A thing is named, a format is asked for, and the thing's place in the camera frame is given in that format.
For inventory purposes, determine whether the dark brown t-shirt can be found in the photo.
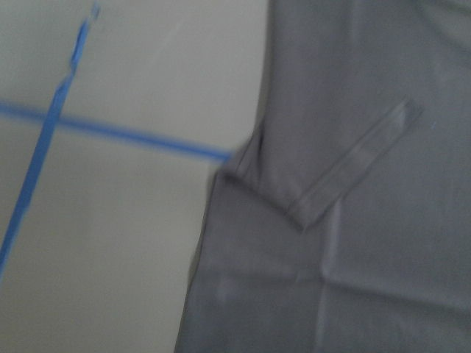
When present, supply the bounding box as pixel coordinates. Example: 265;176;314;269
175;1;470;352

